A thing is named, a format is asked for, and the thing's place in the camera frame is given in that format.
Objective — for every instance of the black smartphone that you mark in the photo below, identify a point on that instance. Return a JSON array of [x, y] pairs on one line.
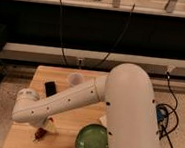
[[50, 88]]

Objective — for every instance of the red pepper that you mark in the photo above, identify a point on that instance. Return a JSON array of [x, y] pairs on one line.
[[39, 133]]

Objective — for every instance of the white cloth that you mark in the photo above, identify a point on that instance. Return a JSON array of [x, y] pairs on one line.
[[50, 127]]

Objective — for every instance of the green ceramic bowl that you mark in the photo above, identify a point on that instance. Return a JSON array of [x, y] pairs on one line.
[[92, 136]]

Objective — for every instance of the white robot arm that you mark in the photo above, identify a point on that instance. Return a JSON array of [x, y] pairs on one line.
[[128, 94]]

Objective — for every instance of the blue device on floor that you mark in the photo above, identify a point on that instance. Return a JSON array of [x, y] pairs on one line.
[[162, 114]]

